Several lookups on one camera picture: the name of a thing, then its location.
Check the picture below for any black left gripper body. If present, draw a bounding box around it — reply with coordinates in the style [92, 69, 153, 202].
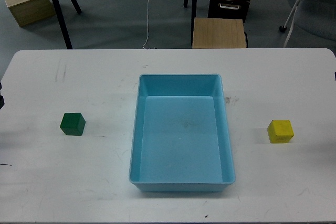
[0, 83, 5, 109]

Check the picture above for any green wooden cube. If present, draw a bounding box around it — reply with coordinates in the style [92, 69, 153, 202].
[60, 113, 86, 136]

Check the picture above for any light blue plastic tray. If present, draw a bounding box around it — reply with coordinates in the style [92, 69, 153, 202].
[129, 74, 236, 192]

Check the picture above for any yellow wooden cube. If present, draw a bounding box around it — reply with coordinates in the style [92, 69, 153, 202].
[267, 120, 294, 144]

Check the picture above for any light wooden box on floor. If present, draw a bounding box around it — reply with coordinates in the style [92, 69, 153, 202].
[5, 0, 56, 27]

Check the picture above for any black tripod legs left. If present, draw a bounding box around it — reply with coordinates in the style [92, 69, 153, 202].
[52, 0, 82, 49]

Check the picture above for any wooden stool behind table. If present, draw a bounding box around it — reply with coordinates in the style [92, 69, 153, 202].
[192, 18, 247, 49]

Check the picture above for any black drawer cabinet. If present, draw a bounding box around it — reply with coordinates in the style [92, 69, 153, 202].
[207, 0, 250, 23]

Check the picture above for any grey office chair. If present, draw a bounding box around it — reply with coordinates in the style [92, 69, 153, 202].
[279, 0, 335, 47]

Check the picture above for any white hanging cable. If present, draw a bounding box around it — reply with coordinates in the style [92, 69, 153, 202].
[142, 0, 151, 50]

